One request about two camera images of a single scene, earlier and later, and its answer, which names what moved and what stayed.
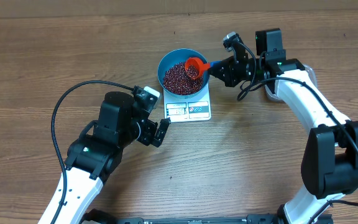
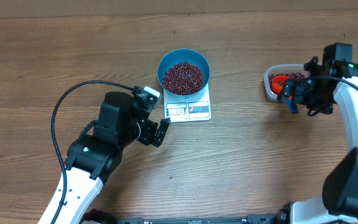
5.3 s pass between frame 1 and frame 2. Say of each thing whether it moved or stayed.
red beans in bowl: stayed
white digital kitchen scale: stayed
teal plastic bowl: stayed
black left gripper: stayed
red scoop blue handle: moved
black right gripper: moved
